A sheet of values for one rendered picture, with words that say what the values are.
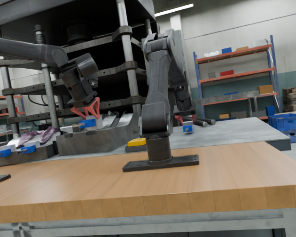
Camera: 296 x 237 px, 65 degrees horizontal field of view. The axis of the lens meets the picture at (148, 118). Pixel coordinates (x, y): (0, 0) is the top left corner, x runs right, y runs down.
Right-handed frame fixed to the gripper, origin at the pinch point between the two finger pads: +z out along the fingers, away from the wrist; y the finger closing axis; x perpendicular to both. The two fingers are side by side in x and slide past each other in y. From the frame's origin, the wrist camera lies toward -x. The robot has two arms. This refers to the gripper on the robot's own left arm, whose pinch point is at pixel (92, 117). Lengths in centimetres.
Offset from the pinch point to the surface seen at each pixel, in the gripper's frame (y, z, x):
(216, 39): 74, 169, -673
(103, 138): 1.0, 10.6, -0.7
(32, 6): 96, -52, -95
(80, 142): 12.2, 10.3, 1.7
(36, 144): 30.6, 5.4, 7.0
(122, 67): 32, 8, -81
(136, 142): -15.4, 11.7, 2.0
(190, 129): -26.5, 27.0, -24.4
